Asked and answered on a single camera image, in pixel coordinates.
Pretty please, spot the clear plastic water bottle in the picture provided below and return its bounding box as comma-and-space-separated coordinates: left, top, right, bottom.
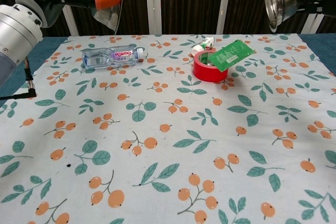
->
81, 46, 145, 70

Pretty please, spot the green foil sachet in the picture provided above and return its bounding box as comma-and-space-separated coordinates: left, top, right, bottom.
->
208, 39, 256, 72

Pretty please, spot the small white green-label bottle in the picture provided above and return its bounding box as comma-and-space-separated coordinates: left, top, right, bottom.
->
191, 37, 215, 57

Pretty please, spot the red tape roll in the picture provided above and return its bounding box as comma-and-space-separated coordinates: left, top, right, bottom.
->
193, 50, 229, 83

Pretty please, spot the orange fruit print tablecloth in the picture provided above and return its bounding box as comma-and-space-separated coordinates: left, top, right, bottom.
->
0, 34, 336, 224

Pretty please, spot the white screen frame post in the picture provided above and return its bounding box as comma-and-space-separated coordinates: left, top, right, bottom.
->
301, 11, 326, 35
215, 0, 234, 35
62, 5, 79, 36

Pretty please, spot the white double screen post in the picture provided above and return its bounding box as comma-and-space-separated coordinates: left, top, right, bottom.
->
144, 0, 162, 35

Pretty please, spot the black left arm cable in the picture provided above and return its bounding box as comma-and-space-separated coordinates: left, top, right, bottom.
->
0, 57, 38, 101

